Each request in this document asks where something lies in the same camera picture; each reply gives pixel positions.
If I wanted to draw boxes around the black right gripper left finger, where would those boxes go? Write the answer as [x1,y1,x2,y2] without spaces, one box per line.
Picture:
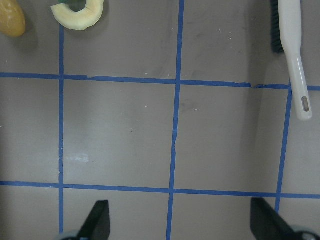
[75,200,111,240]

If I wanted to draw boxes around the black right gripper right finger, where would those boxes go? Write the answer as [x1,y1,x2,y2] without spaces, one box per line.
[250,197,303,240]

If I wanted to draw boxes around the white hand brush black bristles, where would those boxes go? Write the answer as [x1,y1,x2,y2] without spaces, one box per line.
[270,0,313,121]

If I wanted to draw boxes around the pale yellow curved peel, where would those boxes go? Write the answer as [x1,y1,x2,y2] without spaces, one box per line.
[50,0,105,31]

